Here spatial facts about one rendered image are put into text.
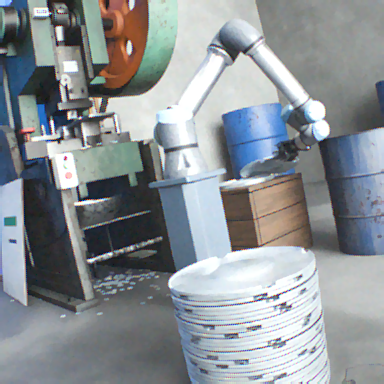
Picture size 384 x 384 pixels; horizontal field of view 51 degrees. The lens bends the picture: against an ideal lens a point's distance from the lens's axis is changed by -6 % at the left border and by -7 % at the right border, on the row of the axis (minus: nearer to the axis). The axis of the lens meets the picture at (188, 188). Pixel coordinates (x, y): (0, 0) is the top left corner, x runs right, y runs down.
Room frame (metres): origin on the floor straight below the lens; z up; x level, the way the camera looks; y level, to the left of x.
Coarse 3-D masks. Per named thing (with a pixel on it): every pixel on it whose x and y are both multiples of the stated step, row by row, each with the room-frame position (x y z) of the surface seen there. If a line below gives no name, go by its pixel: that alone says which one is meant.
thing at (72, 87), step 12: (60, 48) 1.97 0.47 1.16; (72, 48) 2.02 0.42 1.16; (60, 60) 1.97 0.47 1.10; (72, 60) 2.01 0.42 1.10; (60, 72) 1.96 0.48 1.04; (72, 72) 2.00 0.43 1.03; (60, 84) 1.95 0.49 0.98; (72, 84) 1.96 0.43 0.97; (84, 84) 2.00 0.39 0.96; (60, 96) 1.96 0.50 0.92; (72, 96) 1.95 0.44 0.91; (84, 96) 2.00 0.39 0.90
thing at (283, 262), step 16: (240, 256) 0.94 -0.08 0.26; (256, 256) 0.90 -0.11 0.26; (272, 256) 0.87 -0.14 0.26; (288, 256) 0.84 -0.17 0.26; (304, 256) 0.82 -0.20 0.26; (192, 272) 0.88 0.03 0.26; (208, 272) 0.86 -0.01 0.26; (224, 272) 0.81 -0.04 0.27; (240, 272) 0.78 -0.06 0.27; (256, 272) 0.77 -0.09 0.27; (272, 272) 0.76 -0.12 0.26; (288, 272) 0.73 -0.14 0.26; (192, 288) 0.76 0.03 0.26; (208, 288) 0.74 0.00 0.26; (224, 288) 0.72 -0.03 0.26; (240, 288) 0.70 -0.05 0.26; (256, 288) 0.68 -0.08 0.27
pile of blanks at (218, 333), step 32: (288, 288) 0.69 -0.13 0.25; (192, 320) 0.73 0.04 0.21; (224, 320) 0.71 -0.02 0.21; (256, 320) 0.69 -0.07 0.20; (288, 320) 0.69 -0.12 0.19; (320, 320) 0.74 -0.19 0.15; (192, 352) 0.75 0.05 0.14; (224, 352) 0.70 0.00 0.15; (256, 352) 0.67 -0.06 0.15; (288, 352) 0.69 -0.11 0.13; (320, 352) 0.75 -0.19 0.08
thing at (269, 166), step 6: (270, 156) 1.91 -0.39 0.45; (276, 156) 1.91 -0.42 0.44; (252, 162) 1.94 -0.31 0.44; (258, 162) 1.93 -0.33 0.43; (264, 162) 1.95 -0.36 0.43; (270, 162) 1.96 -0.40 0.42; (276, 162) 1.98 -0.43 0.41; (282, 162) 1.99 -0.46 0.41; (288, 162) 2.01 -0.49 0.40; (294, 162) 2.02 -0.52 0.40; (246, 168) 1.98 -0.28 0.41; (252, 168) 2.00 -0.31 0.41; (258, 168) 2.02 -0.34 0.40; (264, 168) 2.05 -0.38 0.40; (270, 168) 2.06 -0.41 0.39; (276, 168) 2.08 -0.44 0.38; (282, 168) 2.08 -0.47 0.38; (288, 168) 2.09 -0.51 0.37; (246, 174) 2.07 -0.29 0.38; (252, 174) 2.08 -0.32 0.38; (258, 174) 2.10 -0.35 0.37; (264, 174) 2.12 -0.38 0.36
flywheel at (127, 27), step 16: (112, 0) 2.29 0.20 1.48; (128, 0) 2.22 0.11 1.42; (144, 0) 2.02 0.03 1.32; (112, 16) 2.25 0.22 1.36; (128, 16) 2.20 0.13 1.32; (144, 16) 2.04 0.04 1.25; (112, 32) 2.27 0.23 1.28; (128, 32) 2.22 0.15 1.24; (144, 32) 2.06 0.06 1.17; (112, 48) 2.35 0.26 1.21; (144, 48) 2.08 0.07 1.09; (112, 64) 2.38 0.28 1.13; (128, 64) 2.26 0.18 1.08; (112, 80) 2.34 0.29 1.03; (128, 80) 2.22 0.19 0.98
